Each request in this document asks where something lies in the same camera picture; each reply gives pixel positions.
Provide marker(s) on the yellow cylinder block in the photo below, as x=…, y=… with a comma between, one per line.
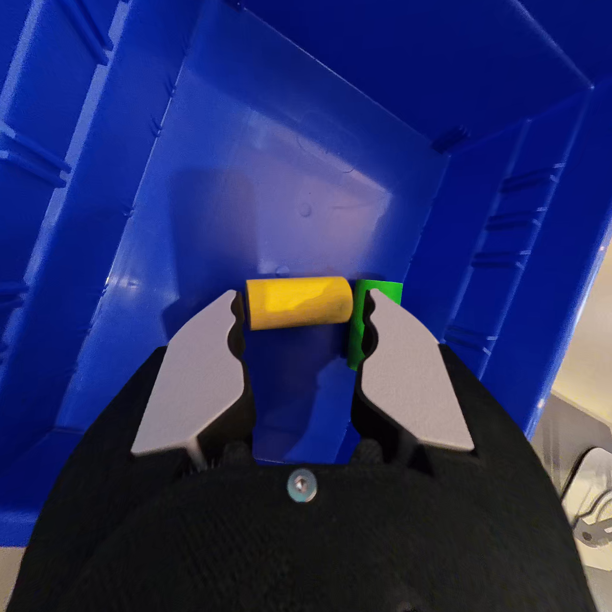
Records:
x=296, y=301

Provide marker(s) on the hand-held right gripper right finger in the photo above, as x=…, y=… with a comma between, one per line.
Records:
x=416, y=382

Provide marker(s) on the green cylinder block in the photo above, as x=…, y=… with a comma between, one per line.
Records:
x=358, y=330

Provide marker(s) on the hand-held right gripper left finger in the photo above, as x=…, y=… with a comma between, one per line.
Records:
x=191, y=382

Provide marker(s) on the blue plastic bin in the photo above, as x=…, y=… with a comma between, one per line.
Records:
x=287, y=143

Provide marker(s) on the wooden document stand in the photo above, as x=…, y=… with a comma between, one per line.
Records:
x=588, y=488

